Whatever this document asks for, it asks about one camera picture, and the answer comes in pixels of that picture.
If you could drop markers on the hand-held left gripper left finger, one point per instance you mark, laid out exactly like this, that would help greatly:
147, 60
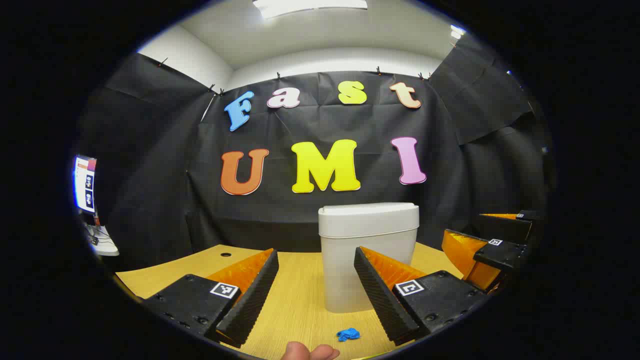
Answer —
250, 295

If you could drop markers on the black backdrop cloth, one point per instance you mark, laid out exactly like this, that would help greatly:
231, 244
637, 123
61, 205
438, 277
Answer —
310, 225

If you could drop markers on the wooden desktop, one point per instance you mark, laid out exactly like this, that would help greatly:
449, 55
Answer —
305, 300

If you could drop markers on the small ceiling light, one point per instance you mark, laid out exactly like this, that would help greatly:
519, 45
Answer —
456, 32

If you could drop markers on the white desktop garbage bin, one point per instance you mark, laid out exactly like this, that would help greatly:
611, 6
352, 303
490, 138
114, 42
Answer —
367, 235

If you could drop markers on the long ceiling light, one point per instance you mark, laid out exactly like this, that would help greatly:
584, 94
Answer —
310, 7

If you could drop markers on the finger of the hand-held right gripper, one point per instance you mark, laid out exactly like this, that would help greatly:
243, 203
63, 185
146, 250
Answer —
507, 227
500, 254

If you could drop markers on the white side table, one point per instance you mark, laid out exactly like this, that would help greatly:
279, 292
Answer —
102, 245

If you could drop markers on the blue paper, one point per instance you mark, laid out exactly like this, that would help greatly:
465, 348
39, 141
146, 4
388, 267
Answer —
348, 334

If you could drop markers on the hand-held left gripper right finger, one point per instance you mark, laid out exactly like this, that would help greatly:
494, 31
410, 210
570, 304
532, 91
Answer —
382, 295

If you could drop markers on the computer monitor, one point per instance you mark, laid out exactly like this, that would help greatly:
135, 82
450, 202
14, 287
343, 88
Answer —
85, 182

